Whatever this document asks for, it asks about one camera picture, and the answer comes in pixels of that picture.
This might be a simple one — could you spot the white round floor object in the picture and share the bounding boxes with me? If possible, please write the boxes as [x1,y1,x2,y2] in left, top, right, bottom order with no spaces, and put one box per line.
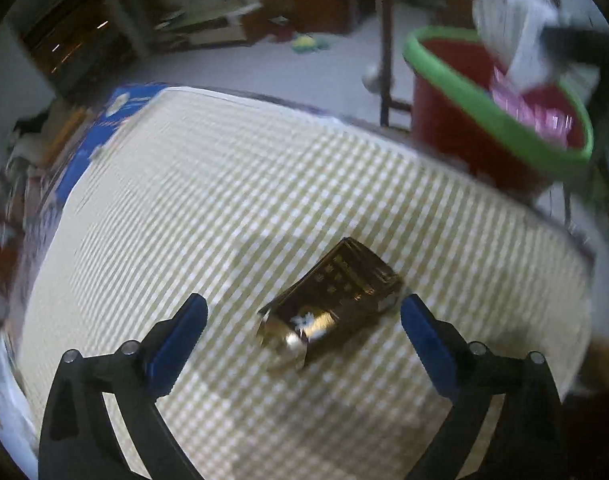
[361,62,385,92]

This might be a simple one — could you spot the wooden chair with curved back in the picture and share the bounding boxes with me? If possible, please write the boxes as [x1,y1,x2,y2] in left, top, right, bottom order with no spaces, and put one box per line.
[374,0,415,128]

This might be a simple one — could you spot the yellow checked cloth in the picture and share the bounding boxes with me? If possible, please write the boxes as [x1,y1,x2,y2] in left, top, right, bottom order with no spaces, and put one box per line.
[14,87,595,480]

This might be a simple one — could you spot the red bucket with green rim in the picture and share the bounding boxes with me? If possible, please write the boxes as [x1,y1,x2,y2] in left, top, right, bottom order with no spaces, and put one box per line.
[403,26,595,193]

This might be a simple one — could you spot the blue book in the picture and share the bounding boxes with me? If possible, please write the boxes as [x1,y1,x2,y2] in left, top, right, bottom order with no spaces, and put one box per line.
[49,82,168,211]

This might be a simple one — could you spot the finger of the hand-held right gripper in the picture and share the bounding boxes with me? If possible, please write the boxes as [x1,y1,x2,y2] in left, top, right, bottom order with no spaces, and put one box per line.
[537,22,609,66]

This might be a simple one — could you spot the pink wrapper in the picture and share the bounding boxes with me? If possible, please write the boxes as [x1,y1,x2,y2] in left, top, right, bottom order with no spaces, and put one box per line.
[489,67,575,138]

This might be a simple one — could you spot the white milk carton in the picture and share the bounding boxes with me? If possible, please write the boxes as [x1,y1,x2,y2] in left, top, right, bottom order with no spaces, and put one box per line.
[471,0,602,93]

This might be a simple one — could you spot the green plush toy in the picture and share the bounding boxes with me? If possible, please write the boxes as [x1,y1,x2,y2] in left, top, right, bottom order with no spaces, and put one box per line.
[290,34,330,55]

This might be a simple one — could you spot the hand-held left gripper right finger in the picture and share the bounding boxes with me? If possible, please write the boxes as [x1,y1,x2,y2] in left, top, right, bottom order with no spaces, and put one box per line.
[400,294,570,480]

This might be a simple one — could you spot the black gold packet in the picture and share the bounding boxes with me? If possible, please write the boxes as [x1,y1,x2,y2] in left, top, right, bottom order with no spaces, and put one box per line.
[257,236,404,371]

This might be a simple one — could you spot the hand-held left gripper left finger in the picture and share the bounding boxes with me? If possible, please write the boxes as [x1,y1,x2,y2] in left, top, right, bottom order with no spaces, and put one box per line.
[38,292,208,480]

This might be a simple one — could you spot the television cabinet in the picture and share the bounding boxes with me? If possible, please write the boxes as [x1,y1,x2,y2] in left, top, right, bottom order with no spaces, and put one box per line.
[154,0,262,48]

